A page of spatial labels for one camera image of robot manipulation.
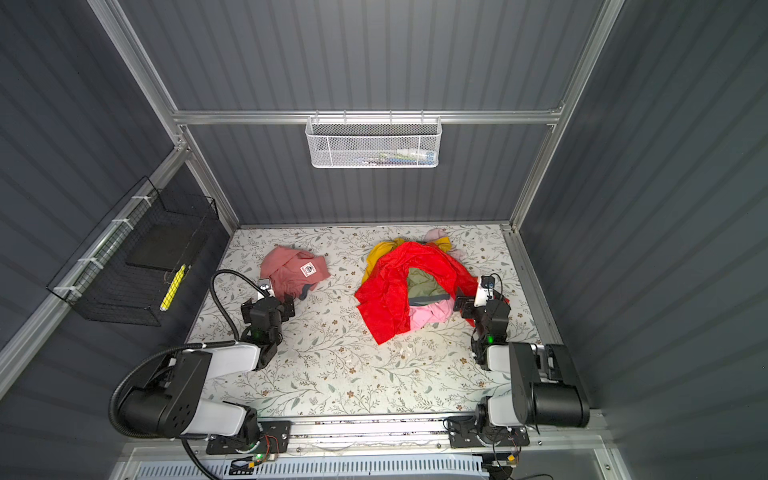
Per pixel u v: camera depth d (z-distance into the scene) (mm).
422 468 706
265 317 694
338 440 740
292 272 993
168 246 770
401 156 914
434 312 934
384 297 931
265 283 788
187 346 505
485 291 776
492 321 678
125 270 718
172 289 692
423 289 926
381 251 1022
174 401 432
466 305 812
